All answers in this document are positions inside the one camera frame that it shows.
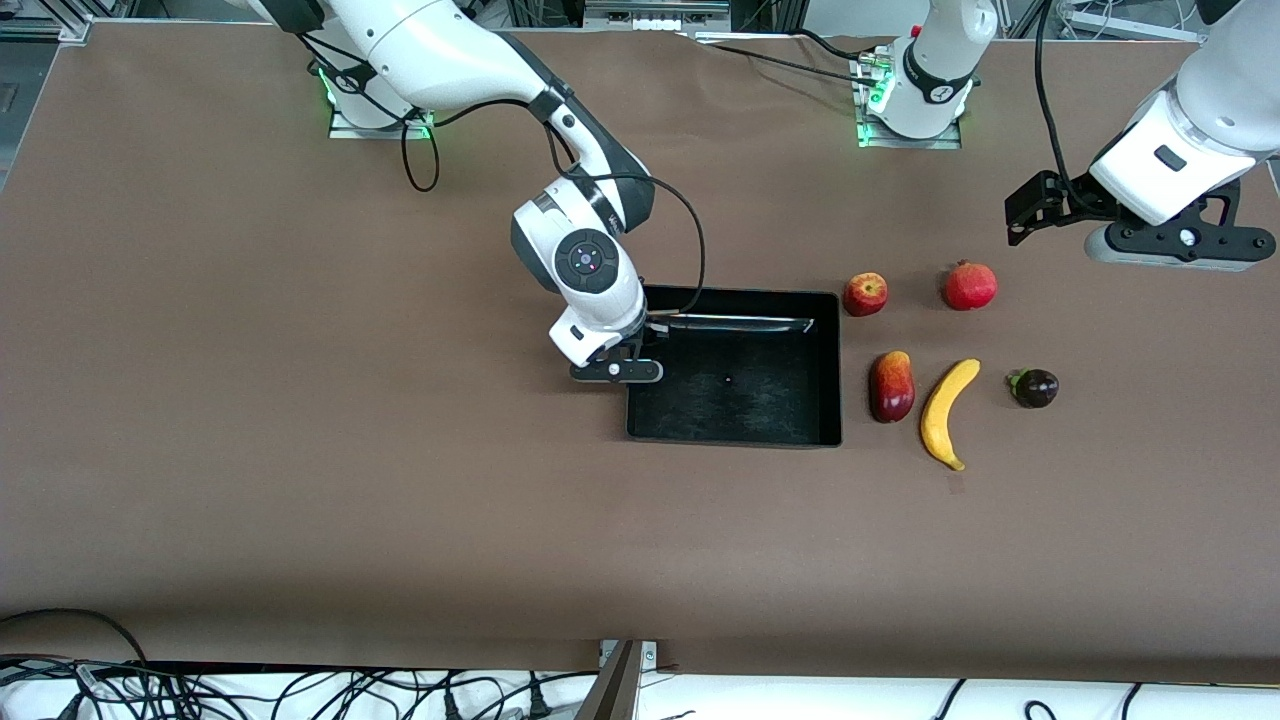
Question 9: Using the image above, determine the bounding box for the black plastic box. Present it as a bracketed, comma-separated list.
[626, 286, 844, 449]

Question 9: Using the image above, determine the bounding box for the red yellow apple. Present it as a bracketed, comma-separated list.
[842, 272, 889, 318]

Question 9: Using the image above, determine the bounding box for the yellow banana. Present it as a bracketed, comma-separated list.
[920, 358, 982, 472]

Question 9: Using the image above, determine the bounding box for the red pomegranate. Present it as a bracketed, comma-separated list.
[942, 260, 999, 312]

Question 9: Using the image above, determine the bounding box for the dark purple eggplant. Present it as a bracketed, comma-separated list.
[1006, 368, 1060, 410]

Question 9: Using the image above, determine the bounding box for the brown table cover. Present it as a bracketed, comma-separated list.
[0, 22, 1280, 686]

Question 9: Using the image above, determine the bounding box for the red yellow mango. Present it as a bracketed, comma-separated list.
[868, 350, 916, 424]

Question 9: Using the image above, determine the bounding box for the white power strip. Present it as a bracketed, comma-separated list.
[583, 0, 733, 31]

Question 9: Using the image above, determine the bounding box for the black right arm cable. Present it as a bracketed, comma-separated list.
[300, 30, 707, 326]

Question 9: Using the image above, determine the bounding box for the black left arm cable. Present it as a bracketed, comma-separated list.
[1034, 0, 1101, 216]

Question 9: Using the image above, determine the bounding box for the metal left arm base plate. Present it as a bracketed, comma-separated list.
[855, 50, 963, 151]

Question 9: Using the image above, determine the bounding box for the black cable to arm base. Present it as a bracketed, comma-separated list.
[690, 33, 881, 81]

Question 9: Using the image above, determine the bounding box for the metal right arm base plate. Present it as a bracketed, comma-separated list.
[328, 60, 434, 141]

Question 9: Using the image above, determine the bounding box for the grey metal post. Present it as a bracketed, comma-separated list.
[573, 640, 643, 720]

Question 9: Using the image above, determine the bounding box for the thick black looping cable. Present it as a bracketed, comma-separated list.
[0, 608, 151, 666]

